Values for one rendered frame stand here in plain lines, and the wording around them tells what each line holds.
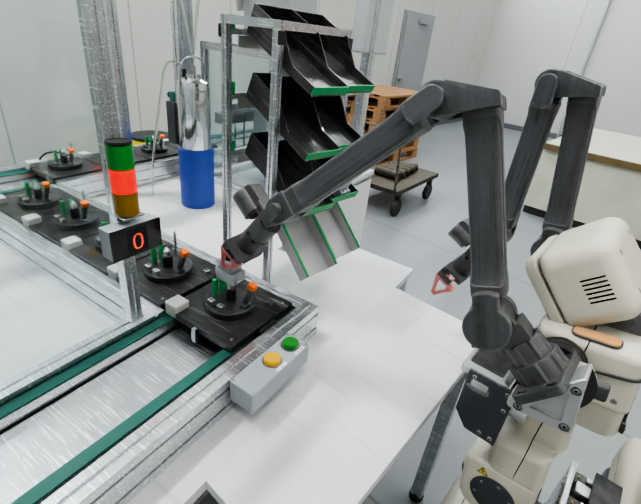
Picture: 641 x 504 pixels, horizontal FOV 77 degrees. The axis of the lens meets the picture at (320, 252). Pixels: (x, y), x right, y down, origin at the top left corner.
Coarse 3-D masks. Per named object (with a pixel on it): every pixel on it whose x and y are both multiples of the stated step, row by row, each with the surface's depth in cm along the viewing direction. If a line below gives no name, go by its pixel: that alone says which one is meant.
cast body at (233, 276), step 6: (228, 258) 102; (216, 270) 105; (222, 270) 103; (228, 270) 102; (234, 270) 103; (240, 270) 105; (216, 276) 106; (222, 276) 104; (228, 276) 103; (234, 276) 102; (240, 276) 104; (228, 282) 104; (234, 282) 103
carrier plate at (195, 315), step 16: (208, 288) 116; (192, 304) 108; (288, 304) 113; (192, 320) 103; (208, 320) 103; (240, 320) 105; (256, 320) 105; (208, 336) 99; (224, 336) 99; (240, 336) 99
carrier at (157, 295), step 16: (176, 240) 123; (160, 256) 122; (176, 256) 125; (192, 256) 130; (144, 272) 116; (160, 272) 117; (176, 272) 117; (192, 272) 122; (144, 288) 113; (160, 288) 113; (176, 288) 114; (192, 288) 115; (160, 304) 107
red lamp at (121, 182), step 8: (112, 176) 81; (120, 176) 81; (128, 176) 82; (112, 184) 82; (120, 184) 82; (128, 184) 82; (136, 184) 85; (112, 192) 83; (120, 192) 82; (128, 192) 83
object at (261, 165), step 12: (264, 132) 119; (252, 144) 117; (264, 144) 123; (288, 144) 125; (252, 156) 119; (264, 156) 115; (288, 156) 127; (264, 168) 117; (288, 168) 125; (300, 168) 125; (276, 180) 115; (288, 180) 121; (324, 204) 120
